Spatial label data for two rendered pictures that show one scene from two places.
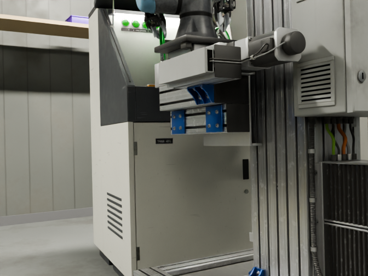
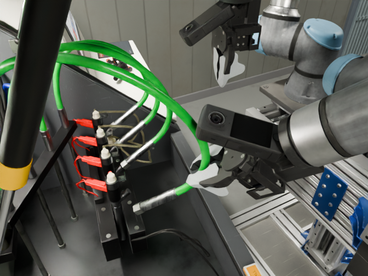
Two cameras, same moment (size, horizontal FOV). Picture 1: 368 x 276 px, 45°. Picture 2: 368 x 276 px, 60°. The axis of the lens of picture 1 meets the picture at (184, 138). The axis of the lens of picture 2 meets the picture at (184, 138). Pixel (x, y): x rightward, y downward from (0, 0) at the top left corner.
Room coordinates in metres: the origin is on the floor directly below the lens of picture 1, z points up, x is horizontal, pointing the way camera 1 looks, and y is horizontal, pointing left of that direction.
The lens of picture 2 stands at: (2.16, 0.48, 1.60)
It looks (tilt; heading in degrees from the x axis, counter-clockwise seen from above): 39 degrees down; 273
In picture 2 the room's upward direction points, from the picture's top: straight up
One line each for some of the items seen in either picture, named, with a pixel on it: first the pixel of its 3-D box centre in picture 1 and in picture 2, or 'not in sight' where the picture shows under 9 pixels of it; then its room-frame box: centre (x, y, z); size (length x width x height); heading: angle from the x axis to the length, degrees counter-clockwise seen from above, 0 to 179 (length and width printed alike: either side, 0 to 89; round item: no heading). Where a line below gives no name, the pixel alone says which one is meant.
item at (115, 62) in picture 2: not in sight; (121, 64); (2.49, -0.71, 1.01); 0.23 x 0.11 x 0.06; 113
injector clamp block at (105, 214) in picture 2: not in sight; (115, 201); (2.39, -0.09, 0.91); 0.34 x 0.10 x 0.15; 113
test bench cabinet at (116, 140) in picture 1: (178, 197); not in sight; (2.37, 0.04, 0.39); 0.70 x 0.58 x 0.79; 113
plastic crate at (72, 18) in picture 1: (84, 24); not in sight; (3.82, 0.84, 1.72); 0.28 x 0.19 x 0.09; 121
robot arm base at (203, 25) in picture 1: (196, 29); not in sight; (1.55, -0.05, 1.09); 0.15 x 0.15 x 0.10
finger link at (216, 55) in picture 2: (227, 22); (226, 64); (2.10, -0.22, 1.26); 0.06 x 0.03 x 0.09; 23
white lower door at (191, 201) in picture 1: (200, 194); not in sight; (2.10, -0.07, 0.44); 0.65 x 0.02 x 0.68; 113
